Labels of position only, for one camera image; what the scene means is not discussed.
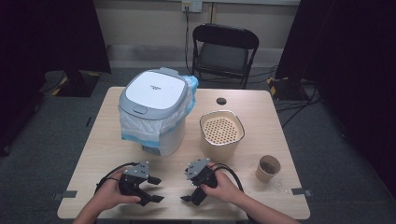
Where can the white grey lidded trash bin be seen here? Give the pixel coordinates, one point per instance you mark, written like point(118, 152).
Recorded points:
point(154, 90)

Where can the black folding chair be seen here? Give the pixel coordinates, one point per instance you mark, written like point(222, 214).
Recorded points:
point(222, 56)

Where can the white wall socket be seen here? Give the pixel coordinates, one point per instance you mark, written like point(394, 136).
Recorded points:
point(191, 5)

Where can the dark wet dregs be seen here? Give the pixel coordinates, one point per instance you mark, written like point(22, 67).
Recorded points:
point(268, 167)

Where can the person's right hand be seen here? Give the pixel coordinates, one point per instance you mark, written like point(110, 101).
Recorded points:
point(224, 188)

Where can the grey tape strip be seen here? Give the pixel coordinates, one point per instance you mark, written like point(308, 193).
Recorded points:
point(65, 194)
point(301, 191)

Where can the brown paper cup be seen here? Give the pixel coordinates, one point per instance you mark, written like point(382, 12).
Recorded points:
point(263, 175)

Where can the beige strainer container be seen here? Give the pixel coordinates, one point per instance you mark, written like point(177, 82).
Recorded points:
point(221, 146)

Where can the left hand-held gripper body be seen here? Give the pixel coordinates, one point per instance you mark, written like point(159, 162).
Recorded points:
point(132, 185)

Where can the person's left hand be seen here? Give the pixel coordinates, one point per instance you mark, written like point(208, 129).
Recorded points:
point(109, 196)

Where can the dark curtain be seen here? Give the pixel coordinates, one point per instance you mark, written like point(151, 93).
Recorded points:
point(348, 62)
point(46, 34)

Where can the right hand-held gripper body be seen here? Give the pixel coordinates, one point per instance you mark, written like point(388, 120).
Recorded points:
point(200, 174)

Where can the white blue trash bag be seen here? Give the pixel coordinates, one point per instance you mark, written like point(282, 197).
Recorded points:
point(140, 127)

